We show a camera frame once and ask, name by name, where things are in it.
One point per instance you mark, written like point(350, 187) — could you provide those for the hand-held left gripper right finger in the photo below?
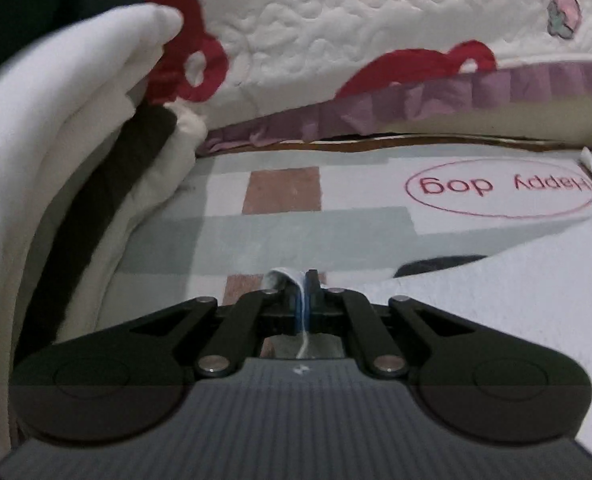
point(316, 305)

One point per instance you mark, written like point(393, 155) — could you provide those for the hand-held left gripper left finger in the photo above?
point(296, 310)

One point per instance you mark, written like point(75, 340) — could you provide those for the light grey t-shirt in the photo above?
point(526, 310)

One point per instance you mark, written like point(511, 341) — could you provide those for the stack of folded clothes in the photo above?
point(36, 10)

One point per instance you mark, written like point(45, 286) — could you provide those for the checked dog print mat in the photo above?
point(326, 230)

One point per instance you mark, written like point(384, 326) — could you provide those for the cream folded garment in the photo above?
point(156, 185)
point(6, 260)

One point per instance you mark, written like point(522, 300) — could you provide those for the dark brown folded garment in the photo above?
point(101, 200)

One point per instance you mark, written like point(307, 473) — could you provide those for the bear print quilt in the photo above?
point(376, 20)

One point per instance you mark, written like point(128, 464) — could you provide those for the white folded garment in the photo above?
point(76, 60)

